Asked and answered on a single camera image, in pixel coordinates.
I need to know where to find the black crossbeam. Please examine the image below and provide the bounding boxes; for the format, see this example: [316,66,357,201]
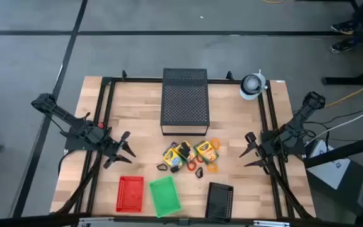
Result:
[0,212,363,227]

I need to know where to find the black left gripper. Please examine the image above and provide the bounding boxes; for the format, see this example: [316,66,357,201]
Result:
[101,131,137,170]

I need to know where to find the green plastic basket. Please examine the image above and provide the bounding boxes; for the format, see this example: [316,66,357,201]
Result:
[148,175,182,219]

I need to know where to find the black perforated metal shelf riser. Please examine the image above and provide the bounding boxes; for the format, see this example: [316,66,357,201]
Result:
[159,67,210,137]

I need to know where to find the red plastic basket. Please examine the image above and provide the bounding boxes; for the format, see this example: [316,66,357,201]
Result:
[115,175,145,213]

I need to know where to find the white cable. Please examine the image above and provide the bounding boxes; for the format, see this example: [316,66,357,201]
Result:
[304,102,363,146]

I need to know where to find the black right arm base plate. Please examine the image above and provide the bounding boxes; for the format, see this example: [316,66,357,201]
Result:
[260,129,306,156]

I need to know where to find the black mesh basket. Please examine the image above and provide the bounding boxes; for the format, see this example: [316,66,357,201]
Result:
[205,182,234,221]

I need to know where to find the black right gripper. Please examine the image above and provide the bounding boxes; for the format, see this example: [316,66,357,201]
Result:
[239,131,280,176]

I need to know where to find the black desk leg frame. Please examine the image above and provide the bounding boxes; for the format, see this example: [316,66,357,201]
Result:
[321,0,363,86]

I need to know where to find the yellow extension cable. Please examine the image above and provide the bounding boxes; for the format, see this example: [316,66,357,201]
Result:
[325,75,363,108]

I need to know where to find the yellow green Crayola crayon box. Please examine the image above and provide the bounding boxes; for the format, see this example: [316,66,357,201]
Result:
[174,141,198,163]
[193,140,219,165]
[163,148,185,169]

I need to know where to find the black desk beam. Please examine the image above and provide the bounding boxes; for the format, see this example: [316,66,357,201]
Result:
[302,131,363,170]

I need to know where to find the black cable bundle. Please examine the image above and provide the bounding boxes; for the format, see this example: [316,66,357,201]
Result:
[293,105,363,149]

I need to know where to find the black aluminium table frame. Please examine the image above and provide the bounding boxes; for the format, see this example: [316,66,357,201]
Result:
[50,69,316,221]

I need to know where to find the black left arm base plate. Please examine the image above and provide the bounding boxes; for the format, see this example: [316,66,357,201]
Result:
[64,125,112,153]

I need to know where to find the white box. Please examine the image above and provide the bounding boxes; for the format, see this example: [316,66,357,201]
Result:
[306,139,352,190]

